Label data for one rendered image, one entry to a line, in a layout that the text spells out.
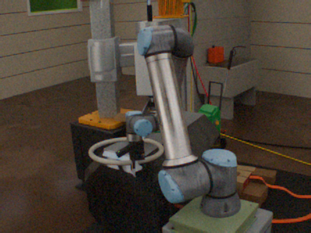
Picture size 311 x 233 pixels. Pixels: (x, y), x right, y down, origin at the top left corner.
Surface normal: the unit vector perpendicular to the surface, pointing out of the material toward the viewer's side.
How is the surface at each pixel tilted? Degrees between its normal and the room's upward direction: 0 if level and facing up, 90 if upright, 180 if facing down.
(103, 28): 90
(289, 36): 90
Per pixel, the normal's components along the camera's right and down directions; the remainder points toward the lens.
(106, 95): -0.08, 0.32
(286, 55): -0.62, 0.27
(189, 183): 0.33, -0.06
